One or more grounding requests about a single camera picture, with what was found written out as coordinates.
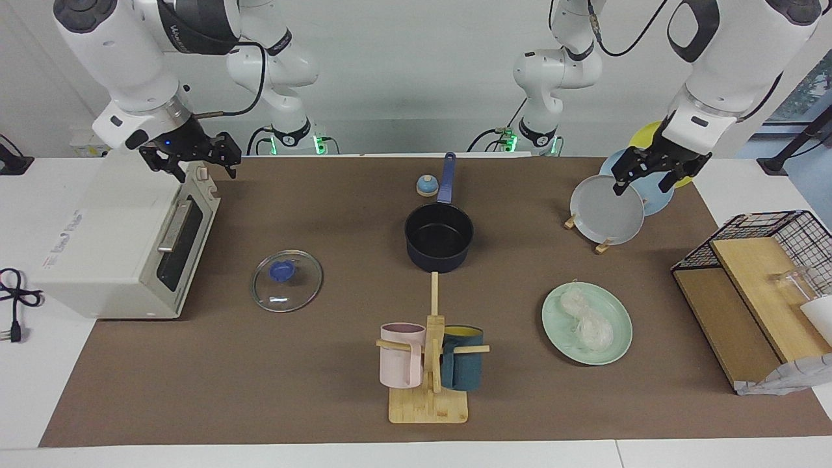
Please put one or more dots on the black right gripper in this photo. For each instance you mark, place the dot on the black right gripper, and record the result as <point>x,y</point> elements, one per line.
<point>185,140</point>

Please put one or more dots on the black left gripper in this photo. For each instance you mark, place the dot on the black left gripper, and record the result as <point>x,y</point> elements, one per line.
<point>676,155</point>

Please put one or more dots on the glass lid with blue knob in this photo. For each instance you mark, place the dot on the glass lid with blue knob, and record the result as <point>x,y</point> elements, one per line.
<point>286,283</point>

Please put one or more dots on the translucent vermicelli bundle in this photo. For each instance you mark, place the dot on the translucent vermicelli bundle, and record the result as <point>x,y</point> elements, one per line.
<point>588,325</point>

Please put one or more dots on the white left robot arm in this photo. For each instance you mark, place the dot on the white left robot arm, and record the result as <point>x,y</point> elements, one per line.
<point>728,58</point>

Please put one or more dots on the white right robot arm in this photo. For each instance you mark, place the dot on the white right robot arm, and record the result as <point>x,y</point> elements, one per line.
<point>123,58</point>

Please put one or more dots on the light blue plate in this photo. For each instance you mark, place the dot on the light blue plate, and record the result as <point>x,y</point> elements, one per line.
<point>656,200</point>

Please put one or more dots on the yellow plate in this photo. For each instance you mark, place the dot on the yellow plate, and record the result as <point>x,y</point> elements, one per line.
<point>643,135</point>

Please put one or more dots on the grey plate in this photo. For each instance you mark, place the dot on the grey plate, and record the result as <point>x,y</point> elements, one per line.
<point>608,211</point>

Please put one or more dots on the wooden plate rack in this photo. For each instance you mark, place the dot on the wooden plate rack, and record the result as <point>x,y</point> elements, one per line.
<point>603,246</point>

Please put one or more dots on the mint green plate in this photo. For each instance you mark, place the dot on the mint green plate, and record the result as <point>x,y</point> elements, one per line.
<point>621,318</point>

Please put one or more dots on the white toaster oven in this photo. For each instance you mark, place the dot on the white toaster oven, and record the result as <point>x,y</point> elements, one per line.
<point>97,240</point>

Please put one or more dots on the black stand with pole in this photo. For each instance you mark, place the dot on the black stand with pole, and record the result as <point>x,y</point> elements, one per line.
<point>790,146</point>

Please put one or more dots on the wooden stepped shelf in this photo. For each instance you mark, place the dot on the wooden stepped shelf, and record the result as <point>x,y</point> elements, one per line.
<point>754,292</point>

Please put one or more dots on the clear glass cup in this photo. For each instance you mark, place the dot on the clear glass cup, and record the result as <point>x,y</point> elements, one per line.
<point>796,283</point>

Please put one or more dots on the white cup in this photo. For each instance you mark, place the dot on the white cup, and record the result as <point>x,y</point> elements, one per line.
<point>819,318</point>

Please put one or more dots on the brown table mat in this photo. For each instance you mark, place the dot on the brown table mat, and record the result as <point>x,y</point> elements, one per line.
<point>292,357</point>

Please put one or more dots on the dark blue saucepan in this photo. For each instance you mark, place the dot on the dark blue saucepan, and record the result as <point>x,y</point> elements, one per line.
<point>439,237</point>

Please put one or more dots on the small blue wooden bell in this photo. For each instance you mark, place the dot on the small blue wooden bell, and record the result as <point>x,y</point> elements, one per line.
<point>426,186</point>

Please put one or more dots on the dark teal mug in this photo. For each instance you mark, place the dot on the dark teal mug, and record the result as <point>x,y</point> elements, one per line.
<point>463,367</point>

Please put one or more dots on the pink mug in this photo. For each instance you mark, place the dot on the pink mug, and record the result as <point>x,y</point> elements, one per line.
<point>400,361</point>

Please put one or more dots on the wooden mug tree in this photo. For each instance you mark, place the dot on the wooden mug tree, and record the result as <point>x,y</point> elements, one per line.
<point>432,403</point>

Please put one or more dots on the black clamp mount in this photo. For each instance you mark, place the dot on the black clamp mount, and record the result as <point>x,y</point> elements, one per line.
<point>10,162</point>

